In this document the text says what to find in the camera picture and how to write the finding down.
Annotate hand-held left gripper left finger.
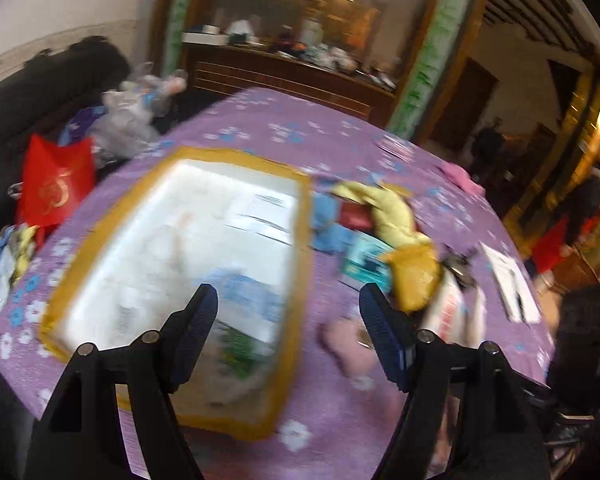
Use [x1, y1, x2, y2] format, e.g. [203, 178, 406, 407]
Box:
[27, 284, 220, 480]

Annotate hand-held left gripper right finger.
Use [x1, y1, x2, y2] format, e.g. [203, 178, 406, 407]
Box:
[359, 284, 551, 480]

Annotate white foam box yellow tape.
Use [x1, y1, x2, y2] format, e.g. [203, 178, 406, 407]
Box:
[39, 146, 315, 442]

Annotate mustard yellow soft pouch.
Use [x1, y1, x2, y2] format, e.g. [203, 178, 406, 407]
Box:
[380, 245, 443, 313]

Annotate pink soft item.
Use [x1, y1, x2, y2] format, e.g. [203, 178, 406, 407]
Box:
[440, 160, 486, 196]

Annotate pink plush toy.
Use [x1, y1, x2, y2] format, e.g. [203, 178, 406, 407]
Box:
[322, 317, 381, 376]

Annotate green printed packet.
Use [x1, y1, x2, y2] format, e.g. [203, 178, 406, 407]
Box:
[215, 327, 261, 376]

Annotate blue white packet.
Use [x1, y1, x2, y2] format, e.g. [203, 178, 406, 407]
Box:
[200, 267, 286, 341]

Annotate white packet red print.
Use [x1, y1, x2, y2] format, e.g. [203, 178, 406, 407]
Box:
[422, 272, 486, 348]

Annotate teal packet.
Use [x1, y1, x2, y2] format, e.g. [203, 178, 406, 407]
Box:
[340, 235, 396, 293]

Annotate white paper sheet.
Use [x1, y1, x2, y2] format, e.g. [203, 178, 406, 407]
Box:
[480, 242, 541, 326]

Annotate red cloth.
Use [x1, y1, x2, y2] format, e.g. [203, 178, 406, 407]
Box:
[530, 215, 596, 276]

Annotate dark keys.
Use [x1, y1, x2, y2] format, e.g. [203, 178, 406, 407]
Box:
[442, 252, 478, 286]

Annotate small red pouch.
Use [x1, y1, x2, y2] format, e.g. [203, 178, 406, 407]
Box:
[340, 200, 373, 231]

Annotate pale yellow plush toy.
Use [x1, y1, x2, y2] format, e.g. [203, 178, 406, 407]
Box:
[330, 180, 431, 251]

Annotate pink folded cloth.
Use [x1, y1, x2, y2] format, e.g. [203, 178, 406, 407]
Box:
[377, 135, 416, 161]

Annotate red paper bag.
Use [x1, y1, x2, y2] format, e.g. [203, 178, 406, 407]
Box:
[16, 134, 97, 228]

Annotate pile of small packets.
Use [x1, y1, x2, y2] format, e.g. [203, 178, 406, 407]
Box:
[0, 225, 38, 321]

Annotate purple floral tablecloth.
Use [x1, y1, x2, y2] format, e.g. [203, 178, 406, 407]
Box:
[0, 86, 556, 480]

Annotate clear plastic bags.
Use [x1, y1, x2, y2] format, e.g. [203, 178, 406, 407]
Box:
[87, 62, 188, 158]

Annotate purple blue cloth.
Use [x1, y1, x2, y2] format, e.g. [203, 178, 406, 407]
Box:
[57, 107, 106, 146]

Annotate wooden cabinet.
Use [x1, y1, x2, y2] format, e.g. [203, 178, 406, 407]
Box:
[180, 42, 398, 121]

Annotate black sofa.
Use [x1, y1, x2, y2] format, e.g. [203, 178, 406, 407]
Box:
[0, 35, 131, 221]

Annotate gold door frame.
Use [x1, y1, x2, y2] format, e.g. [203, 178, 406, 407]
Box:
[500, 55, 600, 271]

